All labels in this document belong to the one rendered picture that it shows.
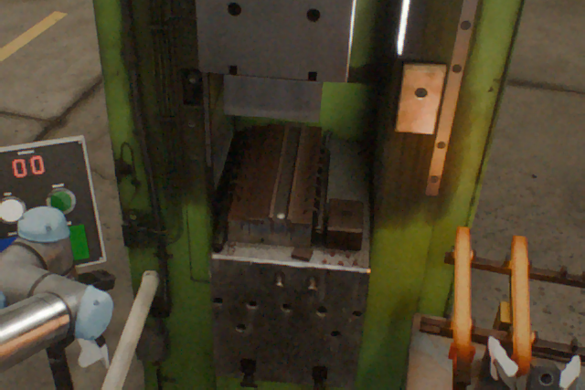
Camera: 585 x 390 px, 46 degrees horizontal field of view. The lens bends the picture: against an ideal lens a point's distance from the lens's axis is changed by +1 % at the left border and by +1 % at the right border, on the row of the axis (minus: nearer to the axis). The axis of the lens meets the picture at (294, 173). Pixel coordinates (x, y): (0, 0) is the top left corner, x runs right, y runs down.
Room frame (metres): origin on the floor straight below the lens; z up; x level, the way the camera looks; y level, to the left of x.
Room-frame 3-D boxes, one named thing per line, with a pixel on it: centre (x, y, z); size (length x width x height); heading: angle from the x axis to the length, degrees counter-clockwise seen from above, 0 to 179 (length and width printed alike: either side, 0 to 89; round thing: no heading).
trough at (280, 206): (1.43, 0.02, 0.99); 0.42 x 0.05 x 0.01; 176
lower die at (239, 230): (1.43, 0.04, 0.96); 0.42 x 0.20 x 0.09; 176
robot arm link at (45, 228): (0.85, 0.41, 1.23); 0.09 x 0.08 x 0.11; 159
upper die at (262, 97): (1.43, 0.04, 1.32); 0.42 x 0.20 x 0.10; 176
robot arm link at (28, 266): (0.75, 0.43, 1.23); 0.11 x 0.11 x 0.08; 69
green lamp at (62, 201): (1.13, 0.50, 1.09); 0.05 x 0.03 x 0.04; 86
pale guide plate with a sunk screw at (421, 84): (1.33, -0.27, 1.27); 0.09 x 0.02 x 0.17; 86
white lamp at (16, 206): (1.10, 0.59, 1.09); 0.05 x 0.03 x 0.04; 86
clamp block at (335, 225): (1.27, -0.13, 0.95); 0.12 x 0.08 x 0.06; 176
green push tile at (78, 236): (1.09, 0.48, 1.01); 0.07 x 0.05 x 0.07; 111
